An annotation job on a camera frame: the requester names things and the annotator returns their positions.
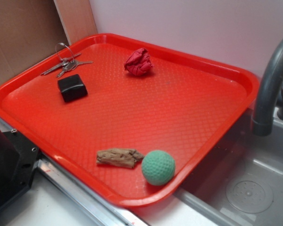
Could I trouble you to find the silver keys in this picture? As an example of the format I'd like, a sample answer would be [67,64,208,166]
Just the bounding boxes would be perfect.
[40,42,93,78]

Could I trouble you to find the red plastic tray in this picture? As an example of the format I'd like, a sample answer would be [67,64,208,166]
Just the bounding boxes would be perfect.
[0,34,259,208]

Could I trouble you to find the brown wood piece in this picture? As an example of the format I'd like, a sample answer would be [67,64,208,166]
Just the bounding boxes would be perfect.
[96,148,144,169]

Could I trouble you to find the crumpled red cloth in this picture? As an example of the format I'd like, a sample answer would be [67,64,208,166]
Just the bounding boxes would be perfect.
[124,48,154,76]

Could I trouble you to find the green dimpled foam ball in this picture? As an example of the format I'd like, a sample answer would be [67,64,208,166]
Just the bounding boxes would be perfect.
[141,150,175,186]

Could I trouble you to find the black rectangular block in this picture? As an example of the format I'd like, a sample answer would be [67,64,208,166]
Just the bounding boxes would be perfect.
[58,74,88,103]

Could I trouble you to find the grey toy sink basin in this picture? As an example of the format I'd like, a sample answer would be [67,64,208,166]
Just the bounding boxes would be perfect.
[175,110,283,226]

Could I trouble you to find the grey toy faucet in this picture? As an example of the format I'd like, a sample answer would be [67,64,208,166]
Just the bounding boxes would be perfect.
[250,40,283,136]

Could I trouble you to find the brown cardboard panel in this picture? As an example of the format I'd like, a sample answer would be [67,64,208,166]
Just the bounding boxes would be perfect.
[0,0,68,85]

